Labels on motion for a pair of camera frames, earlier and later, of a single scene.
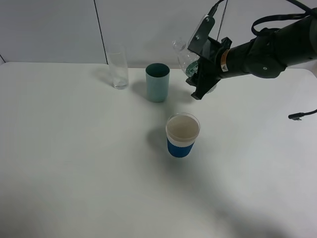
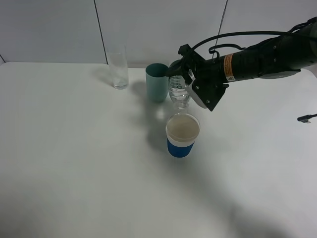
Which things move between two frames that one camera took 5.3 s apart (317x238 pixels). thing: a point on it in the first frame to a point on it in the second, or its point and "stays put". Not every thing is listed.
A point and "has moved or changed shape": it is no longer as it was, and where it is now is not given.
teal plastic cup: x=157 y=82 stays put
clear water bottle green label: x=188 y=60 has moved or changed shape
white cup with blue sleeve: x=182 y=129 stays put
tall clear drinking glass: x=119 y=65 stays put
